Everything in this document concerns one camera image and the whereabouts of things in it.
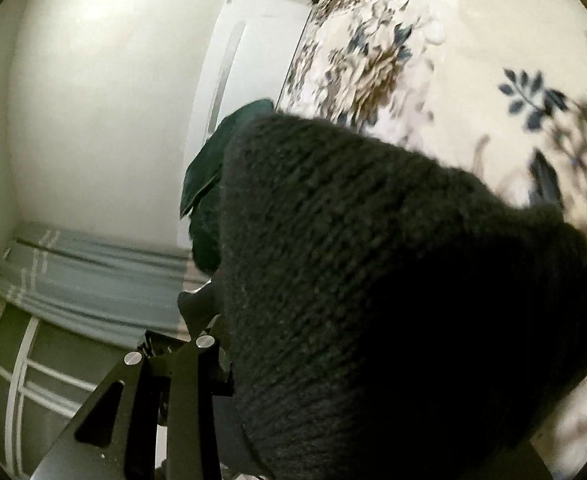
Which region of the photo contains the white framed window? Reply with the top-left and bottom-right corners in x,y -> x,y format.
0,287 -> 170,480

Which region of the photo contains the white door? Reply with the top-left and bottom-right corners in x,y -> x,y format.
176,0 -> 315,262

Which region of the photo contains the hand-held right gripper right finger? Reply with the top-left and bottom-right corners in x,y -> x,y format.
488,437 -> 557,480

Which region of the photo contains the black white knit sweater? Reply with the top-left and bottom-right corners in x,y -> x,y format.
176,110 -> 587,480

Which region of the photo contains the grey-green striped curtain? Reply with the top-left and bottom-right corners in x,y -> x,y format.
0,222 -> 212,349

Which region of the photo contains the floral blanket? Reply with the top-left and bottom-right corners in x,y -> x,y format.
278,0 -> 587,480

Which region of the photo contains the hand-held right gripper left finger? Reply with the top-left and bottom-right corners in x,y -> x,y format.
28,290 -> 237,480

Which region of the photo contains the dark green duvet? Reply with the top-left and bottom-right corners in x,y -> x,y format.
180,99 -> 277,277

